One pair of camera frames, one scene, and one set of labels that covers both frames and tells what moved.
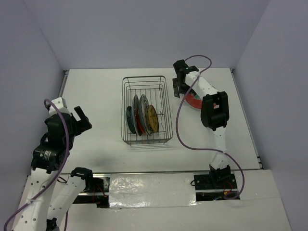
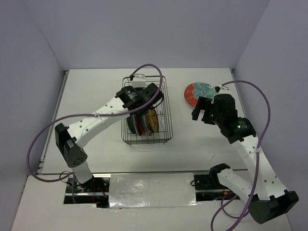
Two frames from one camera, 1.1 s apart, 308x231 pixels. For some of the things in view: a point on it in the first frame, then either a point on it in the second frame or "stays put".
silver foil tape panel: [152, 190] stays put
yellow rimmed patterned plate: [153, 119] stays put
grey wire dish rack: [146, 114] stays put
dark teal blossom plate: [137, 117] stays put
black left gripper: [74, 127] -> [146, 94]
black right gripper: [176, 83] -> [204, 103]
